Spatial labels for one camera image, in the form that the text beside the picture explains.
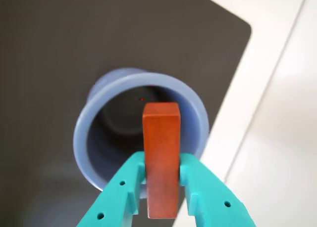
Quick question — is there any red wooden block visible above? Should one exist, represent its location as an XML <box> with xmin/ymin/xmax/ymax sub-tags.
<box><xmin>142</xmin><ymin>102</ymin><xmax>181</xmax><ymax>219</ymax></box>

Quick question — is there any lavender blue pot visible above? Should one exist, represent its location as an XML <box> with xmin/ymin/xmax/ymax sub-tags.
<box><xmin>72</xmin><ymin>67</ymin><xmax>210</xmax><ymax>199</ymax></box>

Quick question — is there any dark grey textured mat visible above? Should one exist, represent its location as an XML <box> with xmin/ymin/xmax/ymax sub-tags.
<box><xmin>0</xmin><ymin>0</ymin><xmax>252</xmax><ymax>227</ymax></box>

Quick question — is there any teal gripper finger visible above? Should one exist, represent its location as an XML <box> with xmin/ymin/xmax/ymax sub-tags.
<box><xmin>75</xmin><ymin>151</ymin><xmax>146</xmax><ymax>227</ymax></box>
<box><xmin>178</xmin><ymin>152</ymin><xmax>257</xmax><ymax>227</ymax></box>

